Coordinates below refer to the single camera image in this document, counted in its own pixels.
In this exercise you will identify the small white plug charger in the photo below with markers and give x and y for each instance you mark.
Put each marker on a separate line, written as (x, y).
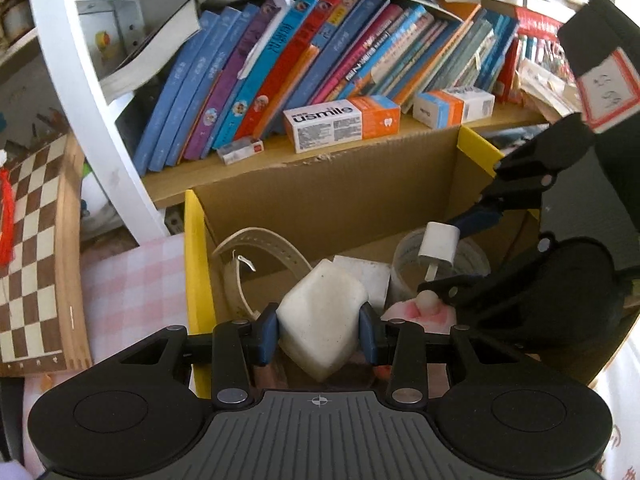
(437, 245)

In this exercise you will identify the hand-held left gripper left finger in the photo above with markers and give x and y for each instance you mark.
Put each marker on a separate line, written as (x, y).
(265, 332)

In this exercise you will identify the wooden chess board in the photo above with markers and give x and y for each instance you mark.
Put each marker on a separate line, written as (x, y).
(35, 260)

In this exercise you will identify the yellow cardboard box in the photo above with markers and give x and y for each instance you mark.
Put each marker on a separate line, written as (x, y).
(325, 200)

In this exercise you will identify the row of books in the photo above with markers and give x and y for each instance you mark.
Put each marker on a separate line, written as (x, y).
(280, 70)

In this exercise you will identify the pink plush toy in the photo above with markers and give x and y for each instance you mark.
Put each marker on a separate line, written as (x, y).
(410, 312)

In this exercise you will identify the pink checked desktop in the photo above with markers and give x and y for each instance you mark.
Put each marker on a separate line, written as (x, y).
(130, 290)

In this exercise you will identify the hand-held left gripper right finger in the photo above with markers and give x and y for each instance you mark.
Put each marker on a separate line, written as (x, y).
(368, 335)

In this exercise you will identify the red book box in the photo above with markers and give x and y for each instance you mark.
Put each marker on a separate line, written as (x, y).
(537, 22)

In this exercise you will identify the red tassel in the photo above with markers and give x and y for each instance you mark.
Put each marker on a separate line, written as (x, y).
(5, 225)

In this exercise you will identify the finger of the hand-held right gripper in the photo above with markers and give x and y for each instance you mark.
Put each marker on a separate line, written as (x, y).
(465, 292)
(480, 217)

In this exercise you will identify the clear printed tape roll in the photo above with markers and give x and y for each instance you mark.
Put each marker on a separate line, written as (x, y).
(400, 270)

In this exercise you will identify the white shelf unit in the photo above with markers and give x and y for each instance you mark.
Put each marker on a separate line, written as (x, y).
(90, 110)

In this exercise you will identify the white and orange toothpaste box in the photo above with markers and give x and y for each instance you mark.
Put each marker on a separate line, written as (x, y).
(340, 122)

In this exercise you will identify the small red and white box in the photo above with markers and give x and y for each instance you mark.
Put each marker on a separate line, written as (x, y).
(240, 151)

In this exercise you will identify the stack of papers and books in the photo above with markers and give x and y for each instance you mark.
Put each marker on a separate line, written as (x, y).
(542, 90)

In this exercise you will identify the white soft block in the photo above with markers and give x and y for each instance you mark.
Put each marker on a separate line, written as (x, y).
(320, 315)

